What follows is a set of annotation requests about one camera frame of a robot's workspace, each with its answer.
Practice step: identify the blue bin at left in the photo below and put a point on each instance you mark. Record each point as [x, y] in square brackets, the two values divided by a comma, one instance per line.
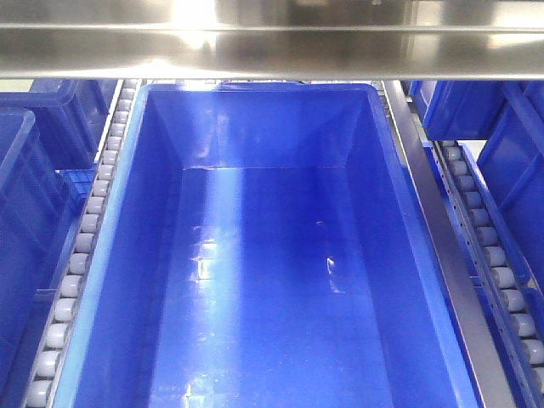
[30, 212]

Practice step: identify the blue bin upper left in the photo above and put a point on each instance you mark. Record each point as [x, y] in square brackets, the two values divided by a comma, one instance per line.
[70, 115]

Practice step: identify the blue bin upper right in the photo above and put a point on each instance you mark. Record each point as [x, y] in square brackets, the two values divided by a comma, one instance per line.
[458, 110]

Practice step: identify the blue bin at right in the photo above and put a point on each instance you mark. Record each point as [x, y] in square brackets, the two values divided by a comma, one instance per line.
[512, 166]

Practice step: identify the large blue plastic bin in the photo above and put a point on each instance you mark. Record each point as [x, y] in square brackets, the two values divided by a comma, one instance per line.
[261, 247]

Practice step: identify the right white roller track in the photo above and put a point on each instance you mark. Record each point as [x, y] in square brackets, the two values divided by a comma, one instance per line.
[502, 277]

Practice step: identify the white roller track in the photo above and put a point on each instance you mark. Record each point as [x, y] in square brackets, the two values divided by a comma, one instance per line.
[56, 337]
[502, 277]

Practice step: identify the left white roller track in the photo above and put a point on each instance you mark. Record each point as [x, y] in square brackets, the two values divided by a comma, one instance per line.
[56, 337]

